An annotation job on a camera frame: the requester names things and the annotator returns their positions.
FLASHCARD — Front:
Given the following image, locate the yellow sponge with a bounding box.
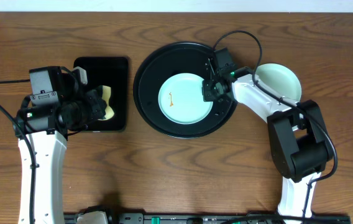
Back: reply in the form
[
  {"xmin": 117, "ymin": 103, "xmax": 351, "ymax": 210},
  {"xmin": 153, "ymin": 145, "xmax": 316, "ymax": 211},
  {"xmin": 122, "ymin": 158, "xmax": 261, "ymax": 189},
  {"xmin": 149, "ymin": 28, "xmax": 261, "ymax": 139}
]
[{"xmin": 100, "ymin": 85, "xmax": 114, "ymax": 121}]

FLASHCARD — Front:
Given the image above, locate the green plate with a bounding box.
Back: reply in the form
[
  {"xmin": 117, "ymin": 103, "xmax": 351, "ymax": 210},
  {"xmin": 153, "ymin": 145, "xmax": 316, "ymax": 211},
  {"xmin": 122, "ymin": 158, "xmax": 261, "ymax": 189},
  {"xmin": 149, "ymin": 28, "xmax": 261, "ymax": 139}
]
[
  {"xmin": 158, "ymin": 73, "xmax": 213, "ymax": 124},
  {"xmin": 256, "ymin": 63, "xmax": 302, "ymax": 101}
]

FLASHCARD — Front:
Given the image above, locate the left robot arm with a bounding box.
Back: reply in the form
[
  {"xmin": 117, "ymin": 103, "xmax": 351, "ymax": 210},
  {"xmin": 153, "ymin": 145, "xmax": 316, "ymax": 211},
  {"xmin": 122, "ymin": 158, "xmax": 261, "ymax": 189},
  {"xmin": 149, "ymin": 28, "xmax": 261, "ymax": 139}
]
[{"xmin": 14, "ymin": 67, "xmax": 110, "ymax": 223}]

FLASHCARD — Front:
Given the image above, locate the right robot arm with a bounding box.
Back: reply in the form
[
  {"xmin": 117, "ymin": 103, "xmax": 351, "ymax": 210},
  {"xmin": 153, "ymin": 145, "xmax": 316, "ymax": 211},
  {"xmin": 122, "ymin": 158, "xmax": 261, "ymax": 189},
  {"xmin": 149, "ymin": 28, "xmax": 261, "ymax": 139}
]
[{"xmin": 202, "ymin": 67, "xmax": 337, "ymax": 219}]

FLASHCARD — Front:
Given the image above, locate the round black tray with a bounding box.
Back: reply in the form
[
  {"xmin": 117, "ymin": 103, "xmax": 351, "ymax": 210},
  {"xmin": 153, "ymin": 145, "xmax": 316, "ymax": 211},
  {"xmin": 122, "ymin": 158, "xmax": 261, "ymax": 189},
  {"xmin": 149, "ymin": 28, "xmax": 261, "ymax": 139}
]
[{"xmin": 133, "ymin": 42, "xmax": 237, "ymax": 139}]

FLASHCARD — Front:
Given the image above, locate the black rectangular tray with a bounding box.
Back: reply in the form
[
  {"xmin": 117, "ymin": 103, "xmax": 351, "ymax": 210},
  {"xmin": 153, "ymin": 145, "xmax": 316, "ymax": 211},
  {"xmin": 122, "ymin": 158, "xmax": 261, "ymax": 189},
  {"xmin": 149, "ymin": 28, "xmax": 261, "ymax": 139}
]
[{"xmin": 73, "ymin": 57, "xmax": 129, "ymax": 132}]

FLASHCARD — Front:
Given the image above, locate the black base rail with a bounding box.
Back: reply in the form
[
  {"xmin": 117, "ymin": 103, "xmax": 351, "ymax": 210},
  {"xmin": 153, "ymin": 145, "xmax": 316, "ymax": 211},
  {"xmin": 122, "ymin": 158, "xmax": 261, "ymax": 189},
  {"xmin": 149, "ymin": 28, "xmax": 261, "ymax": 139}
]
[{"xmin": 64, "ymin": 206, "xmax": 351, "ymax": 224}]

